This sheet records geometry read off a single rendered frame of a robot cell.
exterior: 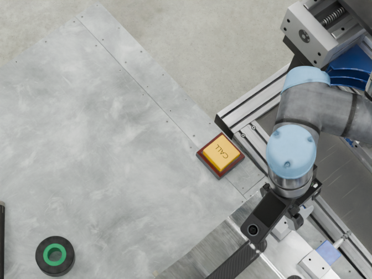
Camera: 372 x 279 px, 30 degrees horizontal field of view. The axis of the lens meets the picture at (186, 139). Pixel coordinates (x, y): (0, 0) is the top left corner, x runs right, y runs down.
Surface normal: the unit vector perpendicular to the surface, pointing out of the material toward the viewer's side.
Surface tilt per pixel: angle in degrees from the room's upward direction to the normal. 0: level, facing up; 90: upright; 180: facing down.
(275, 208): 37
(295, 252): 0
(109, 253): 0
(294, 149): 11
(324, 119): 56
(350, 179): 0
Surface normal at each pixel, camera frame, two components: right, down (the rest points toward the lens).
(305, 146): -0.13, -0.38
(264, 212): -0.43, 0.00
